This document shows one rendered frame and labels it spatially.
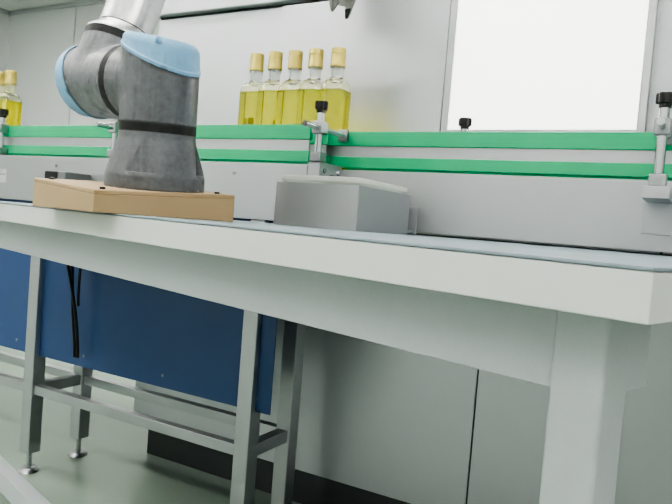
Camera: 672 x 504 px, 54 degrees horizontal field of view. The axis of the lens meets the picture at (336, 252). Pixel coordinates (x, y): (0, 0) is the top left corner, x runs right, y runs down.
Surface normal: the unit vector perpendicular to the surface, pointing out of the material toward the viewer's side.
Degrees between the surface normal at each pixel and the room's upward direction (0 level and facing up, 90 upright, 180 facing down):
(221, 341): 90
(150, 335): 90
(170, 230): 90
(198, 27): 90
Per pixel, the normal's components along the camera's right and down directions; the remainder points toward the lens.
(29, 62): -0.49, 0.00
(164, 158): 0.43, -0.15
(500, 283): -0.72, -0.03
